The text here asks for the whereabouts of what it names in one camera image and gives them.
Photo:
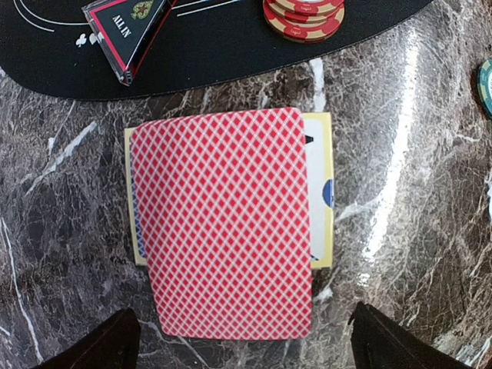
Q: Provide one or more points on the green poker chip stack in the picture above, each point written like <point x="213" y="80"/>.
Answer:
<point x="484" y="86"/>

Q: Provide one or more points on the round black poker mat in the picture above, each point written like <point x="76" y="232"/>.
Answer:
<point x="48" y="47"/>

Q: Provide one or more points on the red chip stack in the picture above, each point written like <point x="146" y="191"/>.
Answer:
<point x="304" y="21"/>

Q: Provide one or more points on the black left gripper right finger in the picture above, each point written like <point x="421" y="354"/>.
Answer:
<point x="379" y="342"/>

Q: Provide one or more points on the red triangle all-in marker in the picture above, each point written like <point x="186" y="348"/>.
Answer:
<point x="125" y="31"/>

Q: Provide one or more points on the blue backed card deck box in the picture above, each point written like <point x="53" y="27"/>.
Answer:
<point x="320" y="177"/>

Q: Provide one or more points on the red backed card deck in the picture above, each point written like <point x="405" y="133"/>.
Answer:
<point x="222" y="202"/>

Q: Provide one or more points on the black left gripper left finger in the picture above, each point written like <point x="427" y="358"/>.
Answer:
<point x="112" y="344"/>

